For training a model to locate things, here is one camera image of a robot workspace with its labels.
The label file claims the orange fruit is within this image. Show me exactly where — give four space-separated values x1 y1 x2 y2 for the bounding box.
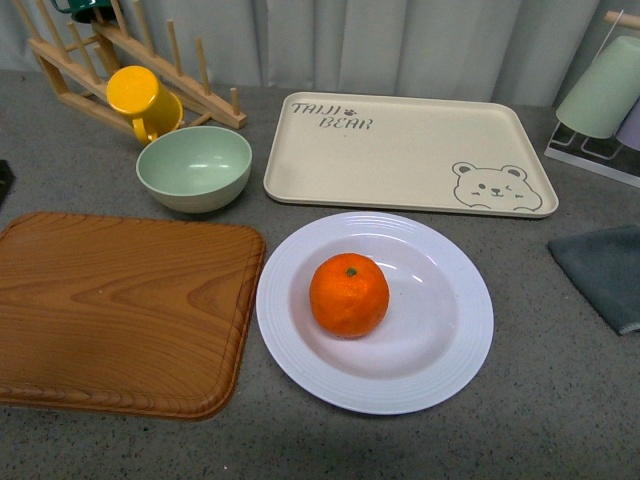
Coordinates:
308 253 390 339

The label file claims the white ridged plate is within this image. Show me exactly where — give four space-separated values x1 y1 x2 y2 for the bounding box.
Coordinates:
256 212 494 415

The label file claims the beige bear tray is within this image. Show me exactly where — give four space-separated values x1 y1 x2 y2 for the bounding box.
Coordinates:
263 92 559 218

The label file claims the green bowl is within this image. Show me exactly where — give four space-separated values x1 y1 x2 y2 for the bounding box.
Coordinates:
136 126 253 214

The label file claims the brown wooden tray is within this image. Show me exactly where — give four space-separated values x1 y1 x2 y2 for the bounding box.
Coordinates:
1 212 266 420

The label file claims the yellow mug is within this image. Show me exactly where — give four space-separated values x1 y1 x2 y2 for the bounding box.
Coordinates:
106 65 184 145

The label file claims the grey curtain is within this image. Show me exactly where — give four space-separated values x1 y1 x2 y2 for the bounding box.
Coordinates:
143 1 639 106

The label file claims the grey microfibre cloth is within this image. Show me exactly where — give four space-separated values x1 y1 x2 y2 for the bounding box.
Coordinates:
548 225 639 336

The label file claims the wooden dish rack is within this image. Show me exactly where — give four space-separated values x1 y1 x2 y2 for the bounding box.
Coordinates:
14 1 247 132

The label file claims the green plastic cup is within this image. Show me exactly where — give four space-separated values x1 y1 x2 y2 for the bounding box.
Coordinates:
556 36 639 139

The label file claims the purple plastic cup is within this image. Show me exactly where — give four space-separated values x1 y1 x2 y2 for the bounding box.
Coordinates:
615 99 640 151

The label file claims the dark green mug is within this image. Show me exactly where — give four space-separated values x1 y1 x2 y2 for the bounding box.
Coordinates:
51 0 116 24

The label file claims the white wire cup rack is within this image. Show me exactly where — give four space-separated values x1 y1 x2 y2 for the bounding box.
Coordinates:
545 33 639 188

